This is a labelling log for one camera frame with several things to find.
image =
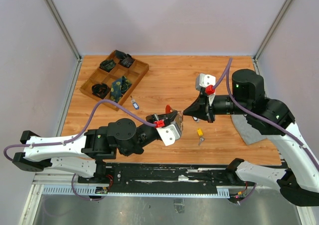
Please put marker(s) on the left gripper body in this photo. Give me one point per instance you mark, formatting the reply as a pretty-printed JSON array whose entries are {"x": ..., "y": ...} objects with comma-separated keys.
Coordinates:
[{"x": 147, "y": 134}]

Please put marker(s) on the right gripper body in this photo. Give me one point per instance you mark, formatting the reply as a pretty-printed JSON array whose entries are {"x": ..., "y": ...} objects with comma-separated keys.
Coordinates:
[{"x": 210, "y": 110}]

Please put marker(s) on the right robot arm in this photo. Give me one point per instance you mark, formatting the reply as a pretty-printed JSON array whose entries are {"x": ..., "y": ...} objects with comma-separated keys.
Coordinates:
[{"x": 299, "y": 182}]

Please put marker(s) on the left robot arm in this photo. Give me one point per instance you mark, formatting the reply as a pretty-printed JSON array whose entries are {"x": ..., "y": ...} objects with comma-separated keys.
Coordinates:
[{"x": 81, "y": 154}]

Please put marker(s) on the key with black tag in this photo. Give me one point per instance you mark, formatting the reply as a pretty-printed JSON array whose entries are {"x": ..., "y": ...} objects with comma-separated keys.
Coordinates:
[{"x": 196, "y": 119}]

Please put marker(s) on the key with yellow tag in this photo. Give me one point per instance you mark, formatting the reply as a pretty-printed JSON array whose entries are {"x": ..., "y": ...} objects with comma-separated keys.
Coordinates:
[{"x": 201, "y": 136}]

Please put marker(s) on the key with blue tag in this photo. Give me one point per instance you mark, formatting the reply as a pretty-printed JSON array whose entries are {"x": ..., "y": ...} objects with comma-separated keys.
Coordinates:
[{"x": 134, "y": 103}]

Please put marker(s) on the grey foam pad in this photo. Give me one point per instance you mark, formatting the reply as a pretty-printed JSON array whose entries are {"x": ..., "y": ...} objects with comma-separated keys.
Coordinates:
[{"x": 246, "y": 131}]

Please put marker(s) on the blue tie yellow flowers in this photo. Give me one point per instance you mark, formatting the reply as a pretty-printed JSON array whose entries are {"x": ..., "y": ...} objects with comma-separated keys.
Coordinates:
[{"x": 119, "y": 87}]

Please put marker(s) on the wooden compartment tray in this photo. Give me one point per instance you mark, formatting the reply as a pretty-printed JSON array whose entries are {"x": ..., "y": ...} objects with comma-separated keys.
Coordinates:
[{"x": 135, "y": 74}]

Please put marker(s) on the dark tie orange flowers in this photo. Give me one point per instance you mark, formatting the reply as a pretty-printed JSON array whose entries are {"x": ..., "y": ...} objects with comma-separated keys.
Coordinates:
[{"x": 100, "y": 90}]

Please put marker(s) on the dark tie purple pattern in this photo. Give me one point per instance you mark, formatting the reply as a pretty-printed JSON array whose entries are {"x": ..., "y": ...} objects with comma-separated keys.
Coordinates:
[{"x": 127, "y": 62}]

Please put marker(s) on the dark folded tie back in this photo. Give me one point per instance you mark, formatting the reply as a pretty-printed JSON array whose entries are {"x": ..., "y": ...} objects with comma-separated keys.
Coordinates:
[{"x": 121, "y": 55}]

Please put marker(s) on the green patterned rolled tie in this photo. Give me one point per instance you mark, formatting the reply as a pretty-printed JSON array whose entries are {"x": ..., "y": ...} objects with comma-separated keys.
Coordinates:
[{"x": 107, "y": 65}]

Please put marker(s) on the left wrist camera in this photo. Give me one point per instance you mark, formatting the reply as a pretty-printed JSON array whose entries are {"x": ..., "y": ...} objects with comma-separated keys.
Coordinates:
[{"x": 170, "y": 134}]

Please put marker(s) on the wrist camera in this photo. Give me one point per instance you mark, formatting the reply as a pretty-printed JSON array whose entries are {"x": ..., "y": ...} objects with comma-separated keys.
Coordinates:
[
  {"x": 204, "y": 80},
  {"x": 170, "y": 134}
]

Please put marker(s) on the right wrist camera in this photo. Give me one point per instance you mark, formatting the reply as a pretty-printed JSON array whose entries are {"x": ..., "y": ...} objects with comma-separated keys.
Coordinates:
[{"x": 204, "y": 80}]

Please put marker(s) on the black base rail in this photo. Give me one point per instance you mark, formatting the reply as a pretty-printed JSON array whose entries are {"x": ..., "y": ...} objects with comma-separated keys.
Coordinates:
[{"x": 162, "y": 179}]

